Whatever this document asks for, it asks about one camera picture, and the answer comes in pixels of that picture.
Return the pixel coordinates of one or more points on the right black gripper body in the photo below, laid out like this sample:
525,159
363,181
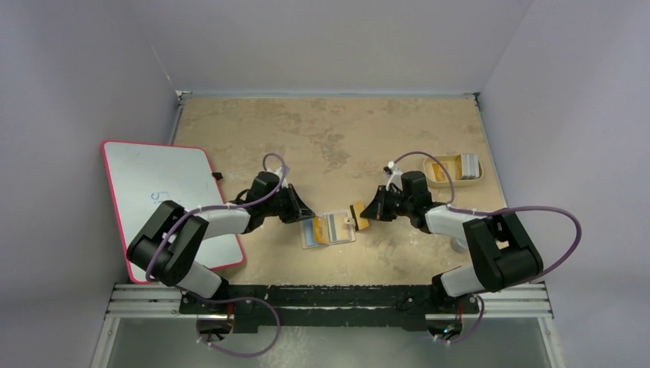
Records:
384,204

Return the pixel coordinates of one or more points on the cream oval tray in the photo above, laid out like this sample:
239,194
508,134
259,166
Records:
431,183

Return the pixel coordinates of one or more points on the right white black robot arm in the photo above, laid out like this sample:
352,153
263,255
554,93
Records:
502,253

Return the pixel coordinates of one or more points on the white pink-framed whiteboard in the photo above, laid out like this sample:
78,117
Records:
142,175

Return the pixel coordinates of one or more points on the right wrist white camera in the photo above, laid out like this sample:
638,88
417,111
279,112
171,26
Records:
392,171

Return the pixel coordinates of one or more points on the beige leather card holder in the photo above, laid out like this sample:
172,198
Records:
341,230

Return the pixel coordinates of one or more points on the gold credit card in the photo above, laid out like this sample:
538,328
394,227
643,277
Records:
320,229
359,223

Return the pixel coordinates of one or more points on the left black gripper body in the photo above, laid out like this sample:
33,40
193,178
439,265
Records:
282,206

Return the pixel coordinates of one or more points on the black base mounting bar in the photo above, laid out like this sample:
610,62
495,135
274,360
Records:
246,308

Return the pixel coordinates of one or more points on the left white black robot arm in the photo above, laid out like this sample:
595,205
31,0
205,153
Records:
166,246

